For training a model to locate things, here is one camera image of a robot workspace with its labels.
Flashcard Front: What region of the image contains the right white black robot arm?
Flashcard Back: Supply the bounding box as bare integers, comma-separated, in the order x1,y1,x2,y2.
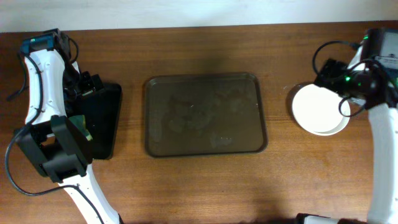
291,28,397,223

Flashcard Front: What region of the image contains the white plate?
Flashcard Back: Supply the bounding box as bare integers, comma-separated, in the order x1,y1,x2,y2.
291,84,351,118
295,108,351,137

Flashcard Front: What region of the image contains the brown translucent tray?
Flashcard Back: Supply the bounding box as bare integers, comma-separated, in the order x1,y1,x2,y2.
144,72,269,158

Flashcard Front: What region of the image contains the yellow green sponge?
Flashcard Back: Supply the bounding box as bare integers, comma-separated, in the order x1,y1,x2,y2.
69,115,93,141

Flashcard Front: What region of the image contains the black rectangular tray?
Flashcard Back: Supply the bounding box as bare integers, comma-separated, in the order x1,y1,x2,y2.
72,83,123,160

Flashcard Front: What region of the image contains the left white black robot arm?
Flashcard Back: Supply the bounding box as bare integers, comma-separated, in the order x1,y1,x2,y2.
12,29,122,223

